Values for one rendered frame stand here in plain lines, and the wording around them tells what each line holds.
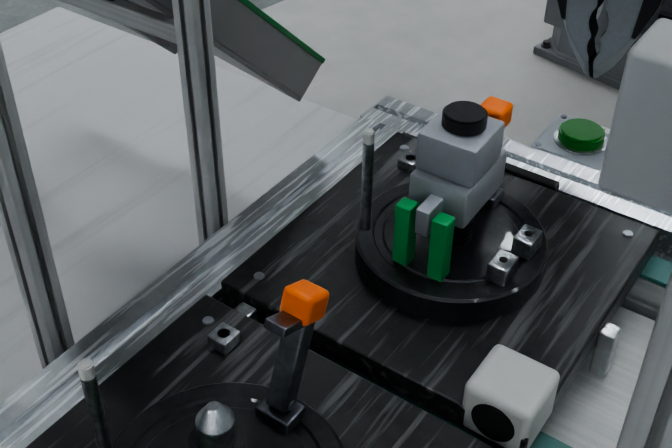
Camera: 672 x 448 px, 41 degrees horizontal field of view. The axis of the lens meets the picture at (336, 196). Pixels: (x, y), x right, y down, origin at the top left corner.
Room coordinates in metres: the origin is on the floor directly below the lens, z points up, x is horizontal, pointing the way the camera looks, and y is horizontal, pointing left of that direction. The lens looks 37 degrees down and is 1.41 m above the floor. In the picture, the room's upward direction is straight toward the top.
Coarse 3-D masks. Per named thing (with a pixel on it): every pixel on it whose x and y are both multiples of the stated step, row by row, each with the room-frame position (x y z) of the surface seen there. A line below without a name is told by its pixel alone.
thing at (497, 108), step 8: (480, 104) 0.55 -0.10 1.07; (488, 104) 0.55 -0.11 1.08; (496, 104) 0.54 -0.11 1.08; (504, 104) 0.54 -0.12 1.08; (512, 104) 0.55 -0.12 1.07; (488, 112) 0.54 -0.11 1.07; (496, 112) 0.54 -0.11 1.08; (504, 112) 0.54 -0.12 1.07; (504, 120) 0.54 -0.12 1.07; (504, 128) 0.54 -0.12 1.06
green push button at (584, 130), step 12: (576, 120) 0.69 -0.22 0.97; (588, 120) 0.69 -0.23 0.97; (564, 132) 0.67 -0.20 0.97; (576, 132) 0.67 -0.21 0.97; (588, 132) 0.67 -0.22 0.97; (600, 132) 0.67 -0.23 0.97; (564, 144) 0.66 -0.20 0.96; (576, 144) 0.66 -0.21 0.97; (588, 144) 0.65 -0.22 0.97; (600, 144) 0.66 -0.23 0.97
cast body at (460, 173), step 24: (432, 120) 0.51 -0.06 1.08; (456, 120) 0.49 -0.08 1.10; (480, 120) 0.49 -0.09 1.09; (432, 144) 0.49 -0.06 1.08; (456, 144) 0.48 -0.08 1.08; (480, 144) 0.48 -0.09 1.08; (432, 168) 0.49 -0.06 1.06; (456, 168) 0.48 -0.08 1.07; (480, 168) 0.48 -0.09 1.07; (504, 168) 0.52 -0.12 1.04; (432, 192) 0.48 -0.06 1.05; (456, 192) 0.47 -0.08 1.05; (480, 192) 0.48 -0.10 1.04; (432, 216) 0.46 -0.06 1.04; (456, 216) 0.47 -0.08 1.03
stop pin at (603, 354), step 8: (608, 328) 0.43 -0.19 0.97; (616, 328) 0.43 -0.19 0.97; (600, 336) 0.43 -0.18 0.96; (608, 336) 0.43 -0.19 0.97; (616, 336) 0.43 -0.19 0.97; (600, 344) 0.43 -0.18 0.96; (608, 344) 0.43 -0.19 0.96; (616, 344) 0.43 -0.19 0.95; (600, 352) 0.43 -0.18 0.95; (608, 352) 0.43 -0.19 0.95; (592, 360) 0.43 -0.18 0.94; (600, 360) 0.43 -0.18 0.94; (608, 360) 0.43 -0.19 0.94; (592, 368) 0.43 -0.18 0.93; (600, 368) 0.43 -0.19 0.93; (608, 368) 0.43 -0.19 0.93; (600, 376) 0.43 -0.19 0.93
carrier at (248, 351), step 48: (192, 336) 0.42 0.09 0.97; (96, 384) 0.30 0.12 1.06; (144, 384) 0.38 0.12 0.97; (192, 384) 0.38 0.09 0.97; (240, 384) 0.36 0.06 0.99; (336, 384) 0.38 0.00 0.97; (48, 432) 0.34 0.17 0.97; (96, 432) 0.30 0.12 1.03; (144, 432) 0.33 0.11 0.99; (192, 432) 0.30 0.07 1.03; (240, 432) 0.30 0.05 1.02; (288, 432) 0.32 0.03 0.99; (336, 432) 0.34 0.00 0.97; (384, 432) 0.34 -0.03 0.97; (432, 432) 0.34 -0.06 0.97
